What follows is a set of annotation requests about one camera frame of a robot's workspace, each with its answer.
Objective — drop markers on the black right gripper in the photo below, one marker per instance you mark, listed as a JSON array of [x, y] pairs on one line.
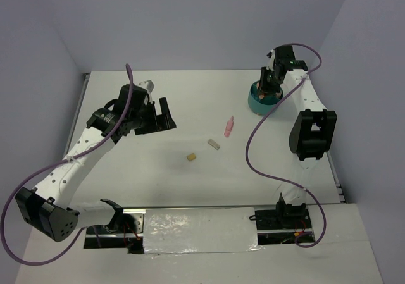
[[264, 87]]

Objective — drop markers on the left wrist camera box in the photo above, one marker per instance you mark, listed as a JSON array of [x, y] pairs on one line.
[[148, 85]]

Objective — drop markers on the silver foil cover plate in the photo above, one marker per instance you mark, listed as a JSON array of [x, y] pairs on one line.
[[188, 231]]

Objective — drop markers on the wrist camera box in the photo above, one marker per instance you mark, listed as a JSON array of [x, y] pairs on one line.
[[271, 57], [148, 85]]

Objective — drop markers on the grey white eraser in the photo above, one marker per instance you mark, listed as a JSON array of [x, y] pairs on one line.
[[213, 144]]

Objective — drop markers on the tan yellow eraser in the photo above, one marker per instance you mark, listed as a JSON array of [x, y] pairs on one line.
[[191, 157]]

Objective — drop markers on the metal base rail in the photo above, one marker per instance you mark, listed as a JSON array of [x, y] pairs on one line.
[[130, 232]]

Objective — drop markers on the teal round pen holder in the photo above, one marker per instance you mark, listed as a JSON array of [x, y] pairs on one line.
[[262, 106]]

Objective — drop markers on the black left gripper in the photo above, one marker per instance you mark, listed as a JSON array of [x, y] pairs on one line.
[[162, 122]]

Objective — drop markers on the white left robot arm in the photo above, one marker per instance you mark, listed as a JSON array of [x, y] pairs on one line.
[[46, 206]]

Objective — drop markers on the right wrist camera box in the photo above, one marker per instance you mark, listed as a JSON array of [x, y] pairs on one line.
[[271, 57]]

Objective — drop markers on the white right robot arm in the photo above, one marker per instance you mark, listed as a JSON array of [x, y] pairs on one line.
[[312, 133]]

